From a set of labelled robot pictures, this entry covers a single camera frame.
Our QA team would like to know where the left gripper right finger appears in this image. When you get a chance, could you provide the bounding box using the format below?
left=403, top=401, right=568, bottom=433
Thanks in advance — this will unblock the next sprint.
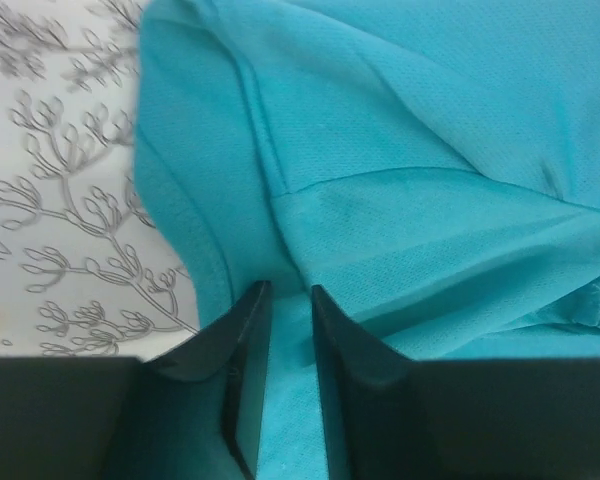
left=311, top=286, right=600, bottom=479

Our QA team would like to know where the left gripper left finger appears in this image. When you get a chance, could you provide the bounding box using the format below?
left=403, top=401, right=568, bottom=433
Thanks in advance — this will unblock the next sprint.
left=0, top=282, right=272, bottom=479

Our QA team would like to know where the teal t shirt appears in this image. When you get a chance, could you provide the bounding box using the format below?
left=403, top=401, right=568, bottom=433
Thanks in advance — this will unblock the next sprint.
left=134, top=1, right=600, bottom=479

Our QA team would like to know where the floral table mat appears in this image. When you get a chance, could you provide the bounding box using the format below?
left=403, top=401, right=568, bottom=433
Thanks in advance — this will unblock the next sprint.
left=0, top=1, right=199, bottom=359

